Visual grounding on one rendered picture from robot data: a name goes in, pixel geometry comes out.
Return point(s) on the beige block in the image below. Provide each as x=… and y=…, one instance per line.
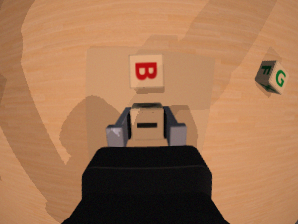
x=147, y=121
x=146, y=70
x=272, y=76

